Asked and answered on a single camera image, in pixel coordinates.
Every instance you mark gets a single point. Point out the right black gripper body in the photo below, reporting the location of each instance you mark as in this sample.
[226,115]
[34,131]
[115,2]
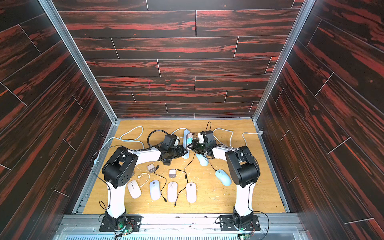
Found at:
[196,146]

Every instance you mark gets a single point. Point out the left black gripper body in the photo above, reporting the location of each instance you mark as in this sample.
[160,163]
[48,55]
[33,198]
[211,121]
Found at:
[175,152]

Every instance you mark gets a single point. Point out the white power strip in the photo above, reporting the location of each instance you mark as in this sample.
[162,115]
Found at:
[187,139]

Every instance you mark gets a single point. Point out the white wireless mouse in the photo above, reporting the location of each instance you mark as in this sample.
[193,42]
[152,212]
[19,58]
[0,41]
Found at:
[134,189]

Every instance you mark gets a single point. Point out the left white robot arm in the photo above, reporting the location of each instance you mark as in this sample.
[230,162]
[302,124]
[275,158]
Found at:
[119,169]

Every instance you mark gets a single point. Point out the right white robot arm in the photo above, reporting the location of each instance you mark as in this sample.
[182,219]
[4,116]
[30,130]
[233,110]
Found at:
[243,167]

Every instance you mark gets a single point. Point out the light blue mouse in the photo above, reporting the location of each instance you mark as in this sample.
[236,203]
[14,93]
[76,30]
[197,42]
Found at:
[202,160]

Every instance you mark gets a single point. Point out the grey blue mouse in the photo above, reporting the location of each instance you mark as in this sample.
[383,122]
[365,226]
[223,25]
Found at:
[223,177]

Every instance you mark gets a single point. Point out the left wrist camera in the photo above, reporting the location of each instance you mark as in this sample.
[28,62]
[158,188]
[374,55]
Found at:
[169,141]

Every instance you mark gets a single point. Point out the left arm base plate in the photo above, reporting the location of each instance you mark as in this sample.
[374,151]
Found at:
[123,224]

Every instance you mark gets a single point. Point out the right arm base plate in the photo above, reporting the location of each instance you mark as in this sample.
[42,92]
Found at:
[233,223]

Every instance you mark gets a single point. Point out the aluminium frame right post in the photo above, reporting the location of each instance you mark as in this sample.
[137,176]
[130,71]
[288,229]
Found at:
[302,16]

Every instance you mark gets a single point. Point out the aluminium frame post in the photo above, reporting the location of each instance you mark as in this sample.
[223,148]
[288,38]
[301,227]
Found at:
[302,16]
[58,23]

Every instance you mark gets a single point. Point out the aluminium frame left post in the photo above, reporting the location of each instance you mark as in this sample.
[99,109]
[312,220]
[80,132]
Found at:
[58,23]

